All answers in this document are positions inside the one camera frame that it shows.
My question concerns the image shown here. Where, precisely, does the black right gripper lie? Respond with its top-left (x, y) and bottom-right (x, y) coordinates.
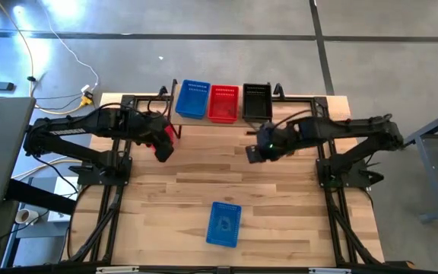
top-left (245, 120), bottom-right (304, 164)

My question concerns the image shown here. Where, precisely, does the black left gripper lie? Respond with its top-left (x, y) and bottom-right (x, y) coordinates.
top-left (137, 113), bottom-right (175, 164)

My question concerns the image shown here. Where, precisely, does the red slotted plastic basket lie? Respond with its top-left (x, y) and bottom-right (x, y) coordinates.
top-left (148, 124), bottom-right (177, 151)
top-left (207, 84), bottom-right (240, 125)

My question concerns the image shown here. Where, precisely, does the black slotted plastic basket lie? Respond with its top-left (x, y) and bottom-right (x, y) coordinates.
top-left (241, 82), bottom-right (274, 123)

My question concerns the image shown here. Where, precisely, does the blue slotted plastic basket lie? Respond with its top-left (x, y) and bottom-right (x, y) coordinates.
top-left (174, 78), bottom-right (211, 120)
top-left (205, 201), bottom-right (243, 249)

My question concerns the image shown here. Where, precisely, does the yellow power plug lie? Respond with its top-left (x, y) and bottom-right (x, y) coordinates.
top-left (79, 84), bottom-right (94, 108)

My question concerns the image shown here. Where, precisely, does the white box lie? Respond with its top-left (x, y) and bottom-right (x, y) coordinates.
top-left (46, 176), bottom-right (80, 224)

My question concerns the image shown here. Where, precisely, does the white label strip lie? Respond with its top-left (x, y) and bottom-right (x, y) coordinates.
top-left (309, 267), bottom-right (351, 274)
top-left (96, 266), bottom-right (141, 274)

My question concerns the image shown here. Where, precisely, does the black beam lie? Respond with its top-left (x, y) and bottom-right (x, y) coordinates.
top-left (4, 177), bottom-right (78, 216)

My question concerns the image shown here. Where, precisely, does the white paper cup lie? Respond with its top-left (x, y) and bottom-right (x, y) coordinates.
top-left (14, 208), bottom-right (40, 226)

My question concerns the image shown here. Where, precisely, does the grey desk top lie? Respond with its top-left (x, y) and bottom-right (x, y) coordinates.
top-left (0, 96), bottom-right (37, 207)

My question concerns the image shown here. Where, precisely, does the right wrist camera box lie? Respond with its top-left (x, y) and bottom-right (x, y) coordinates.
top-left (259, 127), bottom-right (283, 151)

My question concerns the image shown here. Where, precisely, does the black aluminium table frame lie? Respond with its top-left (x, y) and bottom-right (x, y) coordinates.
top-left (61, 93), bottom-right (386, 274)

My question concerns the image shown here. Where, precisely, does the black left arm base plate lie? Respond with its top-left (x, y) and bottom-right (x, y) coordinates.
top-left (68, 155), bottom-right (133, 187)

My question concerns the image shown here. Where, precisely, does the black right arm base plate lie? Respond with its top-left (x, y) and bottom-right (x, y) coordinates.
top-left (315, 157), bottom-right (386, 190)

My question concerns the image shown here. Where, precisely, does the yellow power cable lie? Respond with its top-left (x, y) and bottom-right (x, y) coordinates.
top-left (0, 0), bottom-right (90, 115)

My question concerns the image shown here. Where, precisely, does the grey metal table frame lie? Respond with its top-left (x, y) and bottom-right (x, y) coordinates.
top-left (405, 103), bottom-right (438, 225)

